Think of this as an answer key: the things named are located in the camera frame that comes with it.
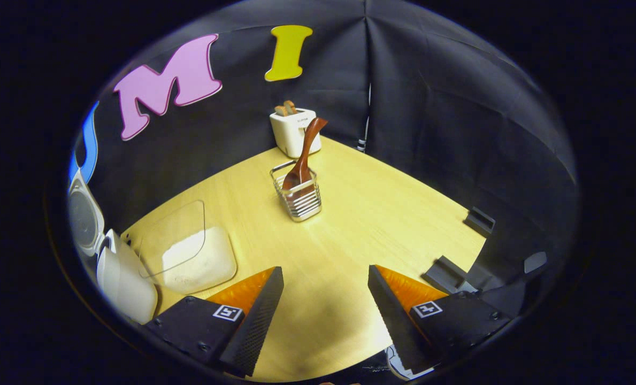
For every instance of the white rice heap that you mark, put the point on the white rice heap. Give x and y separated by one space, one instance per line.
189 259

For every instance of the black backdrop cloth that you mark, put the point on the black backdrop cloth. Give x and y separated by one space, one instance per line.
446 133

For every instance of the black plastic stand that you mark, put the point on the black plastic stand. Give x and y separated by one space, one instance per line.
479 221
445 274

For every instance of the brown wooden spoon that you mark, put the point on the brown wooden spoon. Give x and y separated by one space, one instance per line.
309 144

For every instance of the white rice cooker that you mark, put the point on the white rice cooker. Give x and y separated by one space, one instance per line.
125 283

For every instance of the white toaster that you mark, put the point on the white toaster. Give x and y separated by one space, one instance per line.
288 135

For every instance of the clear plastic container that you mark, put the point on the clear plastic container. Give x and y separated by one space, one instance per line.
186 222

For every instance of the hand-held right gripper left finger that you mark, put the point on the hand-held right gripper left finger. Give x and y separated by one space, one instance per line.
256 326

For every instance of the toasted bread slice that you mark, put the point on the toasted bread slice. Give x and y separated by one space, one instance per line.
281 111
291 107

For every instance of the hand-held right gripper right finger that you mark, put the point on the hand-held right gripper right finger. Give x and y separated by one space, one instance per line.
392 321

